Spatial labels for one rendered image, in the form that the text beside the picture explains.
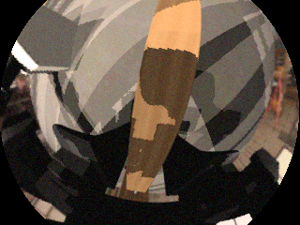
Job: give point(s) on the brown wooden post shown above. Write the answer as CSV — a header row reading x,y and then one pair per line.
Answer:
x,y
140,197

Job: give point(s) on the wooden side rail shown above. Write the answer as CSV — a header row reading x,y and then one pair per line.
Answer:
x,y
165,83

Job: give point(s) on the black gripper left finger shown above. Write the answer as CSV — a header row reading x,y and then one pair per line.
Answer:
x,y
107,151

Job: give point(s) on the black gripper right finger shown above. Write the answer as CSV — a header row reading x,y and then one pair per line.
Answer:
x,y
184,163

